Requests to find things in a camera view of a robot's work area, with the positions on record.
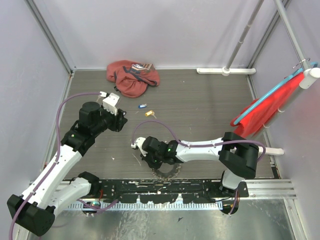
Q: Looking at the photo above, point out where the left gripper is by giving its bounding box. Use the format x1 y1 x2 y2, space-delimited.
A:
92 101 129 136

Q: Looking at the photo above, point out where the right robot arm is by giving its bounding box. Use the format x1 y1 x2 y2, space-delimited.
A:
131 132 259 197

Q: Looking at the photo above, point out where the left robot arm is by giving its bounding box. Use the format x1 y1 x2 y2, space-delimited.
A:
6 101 128 237

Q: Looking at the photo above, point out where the key with blue tag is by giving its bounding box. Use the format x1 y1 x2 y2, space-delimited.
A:
138 104 148 109

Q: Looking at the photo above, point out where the key with yellow tag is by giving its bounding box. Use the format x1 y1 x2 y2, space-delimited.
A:
144 110 157 119

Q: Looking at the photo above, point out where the red crumpled shirt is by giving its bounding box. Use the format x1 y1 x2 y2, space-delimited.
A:
106 60 160 98

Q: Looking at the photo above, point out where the red cloth on hanger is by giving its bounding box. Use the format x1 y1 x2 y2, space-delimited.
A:
230 73 304 138

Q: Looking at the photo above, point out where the white rack base bar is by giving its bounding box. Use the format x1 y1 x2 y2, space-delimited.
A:
196 67 256 76

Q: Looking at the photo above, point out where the grey rack pole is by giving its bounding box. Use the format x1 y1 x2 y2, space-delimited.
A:
224 0 264 69

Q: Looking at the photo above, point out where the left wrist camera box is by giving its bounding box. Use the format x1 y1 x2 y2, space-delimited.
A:
102 93 120 116

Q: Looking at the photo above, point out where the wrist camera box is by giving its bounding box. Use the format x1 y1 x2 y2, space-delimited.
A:
102 93 120 116
131 137 147 156

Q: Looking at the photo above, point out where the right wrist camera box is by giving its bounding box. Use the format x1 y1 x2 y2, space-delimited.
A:
131 137 147 156

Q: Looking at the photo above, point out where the white slotted cable duct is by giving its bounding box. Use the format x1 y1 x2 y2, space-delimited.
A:
67 199 223 211

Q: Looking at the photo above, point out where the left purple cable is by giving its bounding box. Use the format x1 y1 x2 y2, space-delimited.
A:
7 91 108 240

